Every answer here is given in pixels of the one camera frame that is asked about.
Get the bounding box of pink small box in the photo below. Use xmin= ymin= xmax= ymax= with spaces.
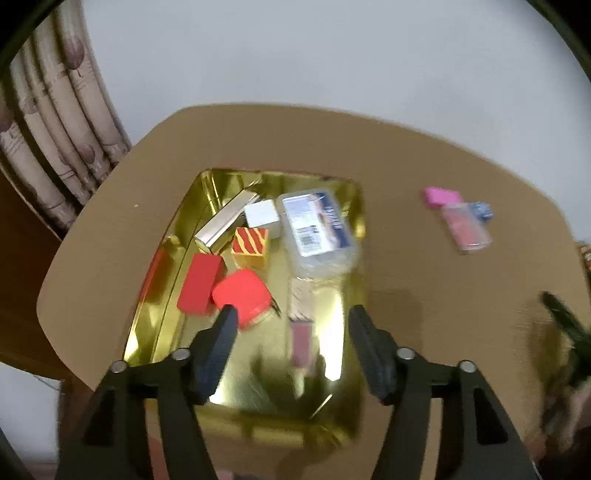
xmin=421 ymin=186 xmax=463 ymax=210

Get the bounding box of brown wooden cabinet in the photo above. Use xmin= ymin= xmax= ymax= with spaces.
xmin=0 ymin=171 xmax=70 ymax=380

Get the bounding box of gold metal tray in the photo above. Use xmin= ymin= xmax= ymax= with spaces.
xmin=122 ymin=168 xmax=370 ymax=450

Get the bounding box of silver gold long box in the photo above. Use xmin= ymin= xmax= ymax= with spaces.
xmin=194 ymin=189 xmax=260 ymax=254

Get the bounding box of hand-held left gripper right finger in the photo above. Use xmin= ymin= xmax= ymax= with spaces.
xmin=347 ymin=305 xmax=539 ymax=480

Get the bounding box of clear plastic box blue label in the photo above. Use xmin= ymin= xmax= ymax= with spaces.
xmin=276 ymin=189 xmax=361 ymax=280

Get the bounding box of clear pink plastic case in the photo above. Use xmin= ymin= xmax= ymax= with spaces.
xmin=441 ymin=202 xmax=492 ymax=256

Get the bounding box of white small box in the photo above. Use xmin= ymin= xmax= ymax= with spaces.
xmin=244 ymin=199 xmax=282 ymax=240

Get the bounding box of yellow orange striped box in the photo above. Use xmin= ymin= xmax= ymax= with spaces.
xmin=231 ymin=227 xmax=270 ymax=271

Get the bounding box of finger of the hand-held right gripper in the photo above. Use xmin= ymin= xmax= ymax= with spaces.
xmin=540 ymin=291 xmax=591 ymax=388

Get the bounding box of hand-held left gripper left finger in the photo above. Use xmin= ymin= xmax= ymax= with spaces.
xmin=55 ymin=305 xmax=240 ymax=480

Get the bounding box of red rectangular box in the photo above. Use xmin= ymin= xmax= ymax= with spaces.
xmin=177 ymin=253 xmax=226 ymax=316

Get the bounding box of beige patterned curtain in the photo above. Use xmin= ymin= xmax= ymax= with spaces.
xmin=0 ymin=0 xmax=134 ymax=236

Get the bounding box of red rounded container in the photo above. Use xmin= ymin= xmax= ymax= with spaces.
xmin=211 ymin=268 xmax=273 ymax=330

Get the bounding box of blue small dice block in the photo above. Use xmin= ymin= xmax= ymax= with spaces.
xmin=468 ymin=200 xmax=494 ymax=223

